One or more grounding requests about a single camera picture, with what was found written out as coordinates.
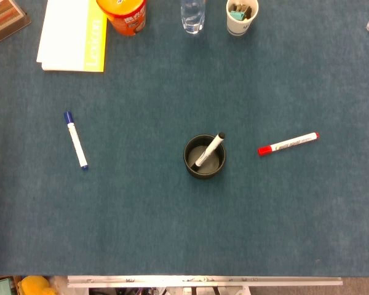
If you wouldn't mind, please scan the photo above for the black-capped white marker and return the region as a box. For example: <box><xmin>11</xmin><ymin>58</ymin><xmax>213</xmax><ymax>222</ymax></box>
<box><xmin>194</xmin><ymin>132</ymin><xmax>226</xmax><ymax>168</ymax></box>

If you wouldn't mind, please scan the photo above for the yellow soft object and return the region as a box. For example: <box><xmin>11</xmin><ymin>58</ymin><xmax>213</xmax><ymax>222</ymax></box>
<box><xmin>20</xmin><ymin>275</ymin><xmax>58</xmax><ymax>295</ymax></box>

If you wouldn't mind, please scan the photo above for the white paper cup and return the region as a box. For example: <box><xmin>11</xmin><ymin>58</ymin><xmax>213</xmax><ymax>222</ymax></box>
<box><xmin>226</xmin><ymin>0</ymin><xmax>260</xmax><ymax>37</ymax></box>

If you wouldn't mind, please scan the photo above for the orange instant noodle cup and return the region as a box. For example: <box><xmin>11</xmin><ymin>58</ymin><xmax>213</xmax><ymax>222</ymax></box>
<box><xmin>95</xmin><ymin>0</ymin><xmax>148</xmax><ymax>37</ymax></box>

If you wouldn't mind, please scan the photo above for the clear unlabelled water bottle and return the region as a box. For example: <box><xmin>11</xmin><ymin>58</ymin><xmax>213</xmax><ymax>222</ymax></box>
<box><xmin>180</xmin><ymin>0</ymin><xmax>206</xmax><ymax>35</ymax></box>

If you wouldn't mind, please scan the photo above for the blue-capped white marker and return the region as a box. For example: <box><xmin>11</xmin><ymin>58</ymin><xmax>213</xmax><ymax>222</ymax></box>
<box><xmin>63</xmin><ymin>111</ymin><xmax>89</xmax><ymax>171</ymax></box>

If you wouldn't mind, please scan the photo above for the aluminium frame rail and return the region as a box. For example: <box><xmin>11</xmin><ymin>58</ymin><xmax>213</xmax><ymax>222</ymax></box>
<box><xmin>67</xmin><ymin>275</ymin><xmax>343</xmax><ymax>288</ymax></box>

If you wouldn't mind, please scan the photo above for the red-capped white marker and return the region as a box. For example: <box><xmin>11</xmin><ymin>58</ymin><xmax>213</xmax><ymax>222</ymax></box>
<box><xmin>258</xmin><ymin>132</ymin><xmax>320</xmax><ymax>157</ymax></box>

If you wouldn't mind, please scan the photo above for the black mesh pen holder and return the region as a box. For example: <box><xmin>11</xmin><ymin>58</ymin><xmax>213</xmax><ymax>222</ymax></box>
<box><xmin>183</xmin><ymin>133</ymin><xmax>227</xmax><ymax>180</ymax></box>

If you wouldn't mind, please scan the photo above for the blue felt table mat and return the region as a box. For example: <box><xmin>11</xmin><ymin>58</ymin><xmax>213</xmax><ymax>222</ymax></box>
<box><xmin>0</xmin><ymin>0</ymin><xmax>369</xmax><ymax>277</ymax></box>

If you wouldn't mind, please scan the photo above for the white and yellow notepad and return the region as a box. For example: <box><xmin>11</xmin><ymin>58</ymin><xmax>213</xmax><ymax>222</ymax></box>
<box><xmin>36</xmin><ymin>0</ymin><xmax>108</xmax><ymax>73</ymax></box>

